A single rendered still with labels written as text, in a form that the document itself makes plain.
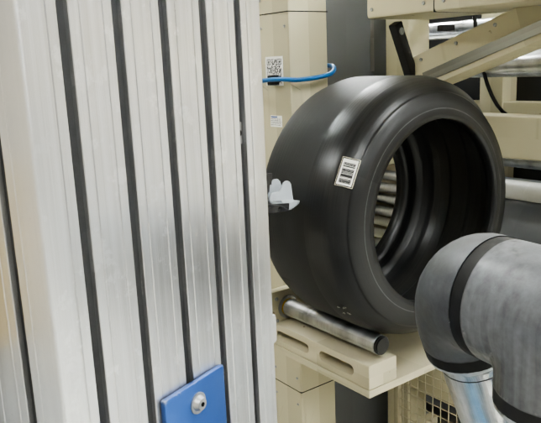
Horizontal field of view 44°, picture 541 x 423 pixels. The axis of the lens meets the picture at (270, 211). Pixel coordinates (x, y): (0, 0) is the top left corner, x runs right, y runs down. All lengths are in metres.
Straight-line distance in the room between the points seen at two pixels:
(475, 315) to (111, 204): 0.32
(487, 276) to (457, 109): 0.98
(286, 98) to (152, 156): 1.27
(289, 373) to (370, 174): 0.80
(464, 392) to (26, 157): 0.50
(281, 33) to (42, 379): 1.38
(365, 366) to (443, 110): 0.59
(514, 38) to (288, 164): 0.65
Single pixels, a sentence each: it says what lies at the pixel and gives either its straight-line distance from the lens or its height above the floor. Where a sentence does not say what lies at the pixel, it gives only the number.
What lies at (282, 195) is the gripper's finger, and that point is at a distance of 1.34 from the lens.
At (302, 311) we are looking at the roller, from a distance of 1.70.
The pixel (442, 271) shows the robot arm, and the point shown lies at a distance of 0.63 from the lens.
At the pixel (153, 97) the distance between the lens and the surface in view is 0.49.
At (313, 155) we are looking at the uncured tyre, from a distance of 1.40.
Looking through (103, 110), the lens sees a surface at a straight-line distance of 0.46.
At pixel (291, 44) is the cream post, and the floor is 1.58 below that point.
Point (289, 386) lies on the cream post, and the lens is 1.98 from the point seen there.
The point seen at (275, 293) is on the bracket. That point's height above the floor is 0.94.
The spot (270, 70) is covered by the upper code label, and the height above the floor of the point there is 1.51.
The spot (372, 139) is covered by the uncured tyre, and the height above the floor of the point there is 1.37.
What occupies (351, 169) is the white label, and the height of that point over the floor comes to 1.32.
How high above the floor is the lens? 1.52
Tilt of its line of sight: 12 degrees down
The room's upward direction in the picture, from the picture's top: 2 degrees counter-clockwise
